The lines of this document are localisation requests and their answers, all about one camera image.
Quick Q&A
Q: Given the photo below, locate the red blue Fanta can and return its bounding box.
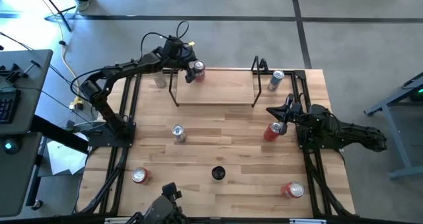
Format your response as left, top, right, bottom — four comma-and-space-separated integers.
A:
192, 59, 206, 83

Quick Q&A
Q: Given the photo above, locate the silver Celsius can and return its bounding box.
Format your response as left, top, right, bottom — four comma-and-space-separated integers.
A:
152, 71, 167, 89
171, 124, 188, 144

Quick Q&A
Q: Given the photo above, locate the black aluminium table frame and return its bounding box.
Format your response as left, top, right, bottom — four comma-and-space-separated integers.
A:
74, 68, 356, 224

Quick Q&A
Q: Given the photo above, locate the black keyboard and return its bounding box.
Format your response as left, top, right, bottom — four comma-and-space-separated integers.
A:
0, 88, 21, 125

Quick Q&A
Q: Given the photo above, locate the yellow power plug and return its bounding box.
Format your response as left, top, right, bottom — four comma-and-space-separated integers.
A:
69, 96, 85, 111

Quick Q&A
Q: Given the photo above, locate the yellow cable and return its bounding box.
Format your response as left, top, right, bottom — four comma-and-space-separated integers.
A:
30, 0, 83, 102

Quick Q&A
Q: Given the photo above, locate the wooden shelf with black frame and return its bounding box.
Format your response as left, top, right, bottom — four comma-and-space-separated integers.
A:
168, 56, 269, 108

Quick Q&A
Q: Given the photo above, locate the red soda can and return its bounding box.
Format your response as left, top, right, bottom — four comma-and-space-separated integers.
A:
280, 181, 305, 199
132, 167, 153, 186

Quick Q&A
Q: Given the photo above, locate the black table-level camera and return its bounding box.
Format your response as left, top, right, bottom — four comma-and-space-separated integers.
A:
211, 165, 227, 180

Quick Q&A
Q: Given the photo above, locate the red Coca-Cola can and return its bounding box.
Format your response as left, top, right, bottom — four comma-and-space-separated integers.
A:
263, 121, 283, 143

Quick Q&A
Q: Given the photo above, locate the grey desk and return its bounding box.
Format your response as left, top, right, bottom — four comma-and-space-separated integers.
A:
0, 48, 54, 218

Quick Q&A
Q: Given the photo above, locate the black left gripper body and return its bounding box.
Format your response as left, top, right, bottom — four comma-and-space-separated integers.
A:
174, 44, 198, 68

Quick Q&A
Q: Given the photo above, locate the white paper sheet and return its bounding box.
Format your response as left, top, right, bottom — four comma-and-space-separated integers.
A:
46, 139, 87, 176

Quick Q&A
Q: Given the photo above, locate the black tripod stand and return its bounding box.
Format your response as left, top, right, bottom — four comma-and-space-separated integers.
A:
36, 0, 79, 32

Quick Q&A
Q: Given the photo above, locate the black mounted device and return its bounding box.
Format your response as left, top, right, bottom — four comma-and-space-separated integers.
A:
125, 182, 191, 224

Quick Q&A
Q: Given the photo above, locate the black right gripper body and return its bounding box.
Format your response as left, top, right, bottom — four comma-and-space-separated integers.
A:
286, 101, 303, 123

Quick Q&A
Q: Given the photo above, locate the black desk support beam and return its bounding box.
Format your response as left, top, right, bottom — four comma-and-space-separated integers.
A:
29, 114, 90, 154

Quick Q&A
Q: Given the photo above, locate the black mouse with green light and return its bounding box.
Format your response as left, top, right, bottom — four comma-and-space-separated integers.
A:
1, 137, 22, 155

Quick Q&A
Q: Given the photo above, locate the blue-grey metal table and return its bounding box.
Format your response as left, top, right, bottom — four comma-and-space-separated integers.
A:
363, 72, 423, 180

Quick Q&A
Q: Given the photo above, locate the blue silver Red Bull can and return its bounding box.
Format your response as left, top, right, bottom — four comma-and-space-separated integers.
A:
266, 69, 286, 93

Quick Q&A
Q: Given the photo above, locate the black desk clamp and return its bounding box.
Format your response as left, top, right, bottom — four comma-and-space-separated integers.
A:
0, 60, 41, 85

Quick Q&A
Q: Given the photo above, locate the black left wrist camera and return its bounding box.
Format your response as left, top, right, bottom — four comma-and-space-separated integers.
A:
163, 35, 182, 55

